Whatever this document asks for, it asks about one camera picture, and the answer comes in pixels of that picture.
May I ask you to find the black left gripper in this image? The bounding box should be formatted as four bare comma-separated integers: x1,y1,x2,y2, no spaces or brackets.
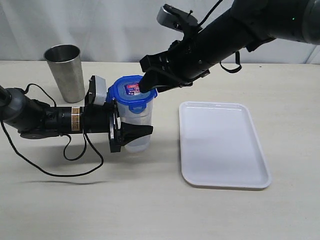
69,99,153,153

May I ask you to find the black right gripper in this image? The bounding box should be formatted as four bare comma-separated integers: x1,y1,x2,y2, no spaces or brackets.
138,38,212,93

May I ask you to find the clear plastic container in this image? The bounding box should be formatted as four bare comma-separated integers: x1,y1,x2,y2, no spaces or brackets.
117,100,153,153

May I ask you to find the blue container lid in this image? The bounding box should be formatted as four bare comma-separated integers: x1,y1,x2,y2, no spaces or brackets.
105,75,158,114

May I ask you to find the stainless steel cup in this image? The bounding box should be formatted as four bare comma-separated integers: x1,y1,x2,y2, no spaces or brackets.
43,44,85,103

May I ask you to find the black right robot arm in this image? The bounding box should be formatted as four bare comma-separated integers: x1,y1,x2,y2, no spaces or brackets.
139,0,320,93

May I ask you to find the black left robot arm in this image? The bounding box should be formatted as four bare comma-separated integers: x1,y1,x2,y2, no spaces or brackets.
0,87,153,153

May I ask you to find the white backdrop cloth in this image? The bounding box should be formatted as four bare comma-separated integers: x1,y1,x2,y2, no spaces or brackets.
0,0,320,65

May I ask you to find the white plastic tray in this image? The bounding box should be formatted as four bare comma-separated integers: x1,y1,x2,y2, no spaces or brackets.
178,101,272,191

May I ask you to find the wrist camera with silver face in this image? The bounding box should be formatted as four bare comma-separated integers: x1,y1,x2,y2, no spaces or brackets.
84,75,107,106

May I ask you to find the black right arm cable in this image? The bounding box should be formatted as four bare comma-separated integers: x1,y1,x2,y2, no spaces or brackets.
199,0,243,74

